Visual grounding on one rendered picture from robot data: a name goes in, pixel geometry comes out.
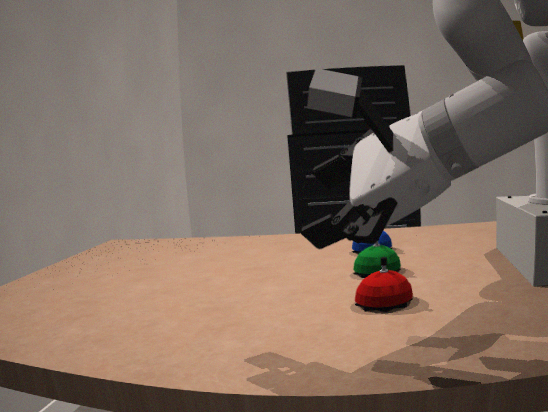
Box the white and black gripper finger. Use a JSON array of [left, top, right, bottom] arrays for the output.
[[312, 128, 374, 189], [301, 198, 398, 249]]

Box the green dome-shaped bell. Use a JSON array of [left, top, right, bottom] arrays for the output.
[[353, 239, 401, 278]]

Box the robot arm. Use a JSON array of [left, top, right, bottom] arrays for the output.
[[307, 0, 548, 205]]

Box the blue dome bell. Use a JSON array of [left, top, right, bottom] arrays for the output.
[[352, 231, 392, 254]]

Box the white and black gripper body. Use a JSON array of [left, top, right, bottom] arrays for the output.
[[350, 110, 456, 226]]

